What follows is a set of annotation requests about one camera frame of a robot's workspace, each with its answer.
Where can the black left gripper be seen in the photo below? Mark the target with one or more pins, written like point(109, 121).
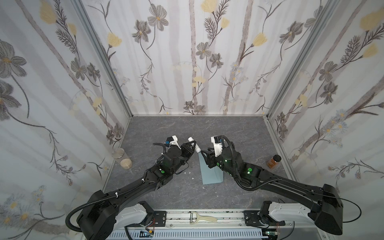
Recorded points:
point(187, 147)

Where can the light green envelope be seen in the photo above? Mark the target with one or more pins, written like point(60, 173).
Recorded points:
point(210, 176)

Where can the white slotted cable duct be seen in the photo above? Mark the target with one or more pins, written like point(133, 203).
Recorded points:
point(199, 234)

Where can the cream plastic peeler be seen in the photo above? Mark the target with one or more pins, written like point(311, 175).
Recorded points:
point(196, 218)

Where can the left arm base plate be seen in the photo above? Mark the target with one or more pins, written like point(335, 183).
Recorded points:
point(157, 219)

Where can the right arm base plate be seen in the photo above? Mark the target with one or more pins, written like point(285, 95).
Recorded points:
point(259, 220)

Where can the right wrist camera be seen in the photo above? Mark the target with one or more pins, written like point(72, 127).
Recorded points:
point(218, 145)

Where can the amber bottle black cap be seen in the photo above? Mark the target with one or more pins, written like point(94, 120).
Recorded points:
point(274, 161)

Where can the aluminium mounting rail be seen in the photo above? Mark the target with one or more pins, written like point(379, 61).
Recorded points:
point(276, 215)

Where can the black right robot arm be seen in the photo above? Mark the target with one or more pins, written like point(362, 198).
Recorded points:
point(324, 203)

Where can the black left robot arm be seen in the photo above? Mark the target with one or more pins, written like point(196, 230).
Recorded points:
point(106, 212)

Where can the white glue stick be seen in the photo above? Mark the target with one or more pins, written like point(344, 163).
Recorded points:
point(195, 145)

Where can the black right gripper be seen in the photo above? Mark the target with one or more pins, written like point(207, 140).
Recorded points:
point(210, 156)

